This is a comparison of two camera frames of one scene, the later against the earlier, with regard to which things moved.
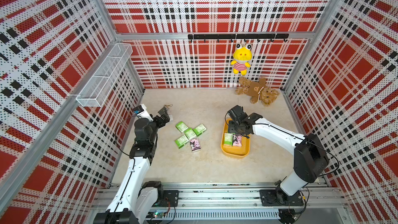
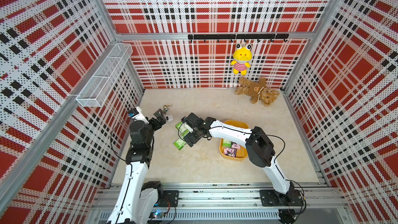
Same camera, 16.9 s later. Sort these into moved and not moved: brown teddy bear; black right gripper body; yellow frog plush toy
Moved: black right gripper body
Not moved: yellow frog plush toy; brown teddy bear
